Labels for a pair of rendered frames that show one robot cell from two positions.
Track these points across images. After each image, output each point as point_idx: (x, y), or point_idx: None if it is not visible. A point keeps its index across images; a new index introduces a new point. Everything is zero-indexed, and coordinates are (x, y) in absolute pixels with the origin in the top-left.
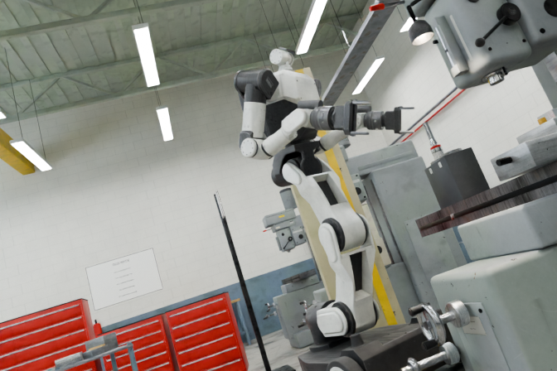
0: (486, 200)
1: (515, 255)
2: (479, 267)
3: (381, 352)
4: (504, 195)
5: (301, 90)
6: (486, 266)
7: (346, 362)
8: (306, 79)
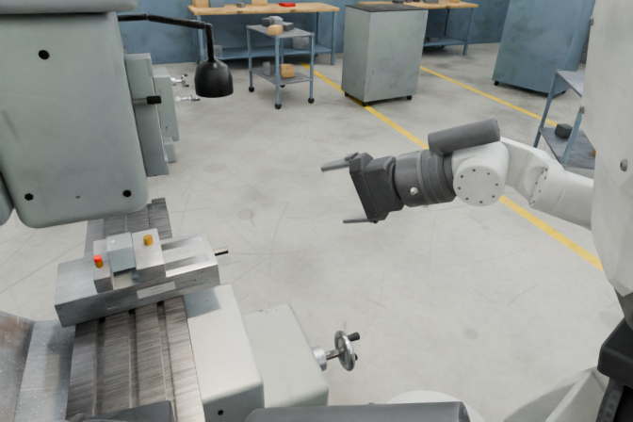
0: (197, 379)
1: (249, 328)
2: (285, 322)
3: None
4: (191, 344)
5: (591, 73)
6: (281, 317)
7: None
8: None
